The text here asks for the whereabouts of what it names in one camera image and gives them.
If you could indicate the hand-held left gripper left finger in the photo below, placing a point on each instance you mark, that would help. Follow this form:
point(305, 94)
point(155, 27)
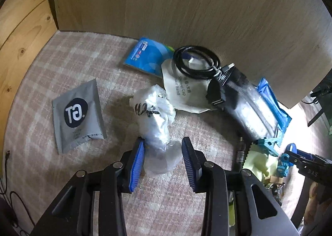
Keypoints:
point(137, 163)

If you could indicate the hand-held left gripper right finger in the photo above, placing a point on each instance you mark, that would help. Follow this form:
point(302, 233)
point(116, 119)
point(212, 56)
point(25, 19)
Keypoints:
point(188, 163)

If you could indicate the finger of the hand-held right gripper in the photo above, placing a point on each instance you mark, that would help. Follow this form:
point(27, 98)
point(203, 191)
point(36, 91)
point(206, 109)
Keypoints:
point(307, 154)

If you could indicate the light blue plastic clip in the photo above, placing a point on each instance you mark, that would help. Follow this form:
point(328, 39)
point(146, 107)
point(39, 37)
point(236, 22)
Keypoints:
point(282, 167)

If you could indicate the white plastic bag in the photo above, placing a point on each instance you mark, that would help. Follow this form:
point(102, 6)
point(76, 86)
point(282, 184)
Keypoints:
point(155, 121)

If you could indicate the blue cartoon card packet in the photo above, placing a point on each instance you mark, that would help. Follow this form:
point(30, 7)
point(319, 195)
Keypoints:
point(145, 56)

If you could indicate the person's right hand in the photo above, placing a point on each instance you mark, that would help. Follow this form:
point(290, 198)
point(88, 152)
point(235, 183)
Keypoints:
point(317, 199)

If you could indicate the teal clothespin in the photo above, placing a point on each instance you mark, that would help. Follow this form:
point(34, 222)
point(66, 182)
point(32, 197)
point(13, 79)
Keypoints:
point(264, 145)

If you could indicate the pale yellow cloth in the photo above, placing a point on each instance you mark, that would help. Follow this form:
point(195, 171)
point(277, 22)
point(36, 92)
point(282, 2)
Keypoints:
point(256, 163)

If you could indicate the black pen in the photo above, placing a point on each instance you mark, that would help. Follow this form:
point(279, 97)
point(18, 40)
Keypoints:
point(240, 155)

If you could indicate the blue plastic packet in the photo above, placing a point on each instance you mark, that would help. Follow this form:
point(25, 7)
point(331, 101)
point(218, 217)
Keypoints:
point(275, 106)

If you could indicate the black metal stand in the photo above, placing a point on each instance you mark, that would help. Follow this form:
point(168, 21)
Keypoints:
point(324, 93)

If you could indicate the white shower cap packet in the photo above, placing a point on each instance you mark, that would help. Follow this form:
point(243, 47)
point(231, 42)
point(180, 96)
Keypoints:
point(181, 95)

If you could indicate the grey foil sachet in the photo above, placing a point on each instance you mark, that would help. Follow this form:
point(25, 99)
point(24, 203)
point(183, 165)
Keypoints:
point(77, 121)

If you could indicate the black plastic pouch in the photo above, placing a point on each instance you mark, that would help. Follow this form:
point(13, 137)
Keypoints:
point(249, 111)

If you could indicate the beige wooden board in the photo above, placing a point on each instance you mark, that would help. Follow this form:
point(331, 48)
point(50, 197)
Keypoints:
point(181, 5)

